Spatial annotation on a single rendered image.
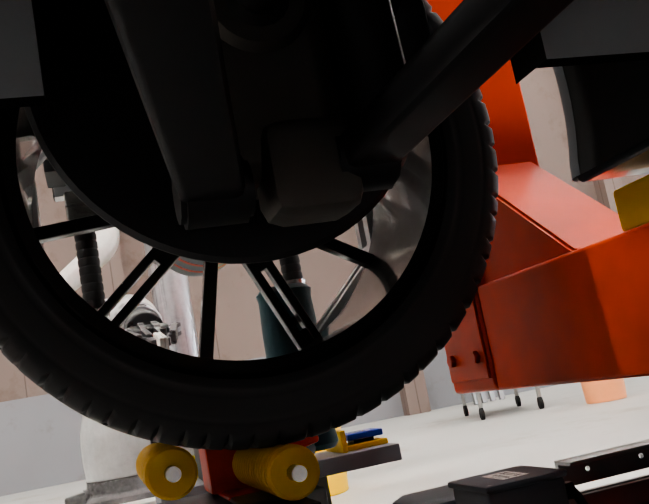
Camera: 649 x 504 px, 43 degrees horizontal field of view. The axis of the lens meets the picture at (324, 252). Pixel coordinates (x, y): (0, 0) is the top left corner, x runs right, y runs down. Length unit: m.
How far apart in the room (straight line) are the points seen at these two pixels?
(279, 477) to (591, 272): 0.43
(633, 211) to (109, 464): 1.46
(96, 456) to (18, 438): 8.81
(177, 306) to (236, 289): 8.85
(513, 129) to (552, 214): 0.25
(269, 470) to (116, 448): 1.21
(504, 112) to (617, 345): 0.52
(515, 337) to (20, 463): 9.92
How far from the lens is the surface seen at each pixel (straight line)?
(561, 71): 0.99
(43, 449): 10.86
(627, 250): 0.96
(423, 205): 1.01
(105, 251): 2.04
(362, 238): 1.27
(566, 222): 1.16
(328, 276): 11.28
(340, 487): 4.60
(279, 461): 0.90
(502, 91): 1.40
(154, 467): 0.95
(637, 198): 0.96
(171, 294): 2.19
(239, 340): 10.95
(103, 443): 2.08
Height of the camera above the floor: 0.57
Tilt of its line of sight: 9 degrees up
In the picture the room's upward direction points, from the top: 11 degrees counter-clockwise
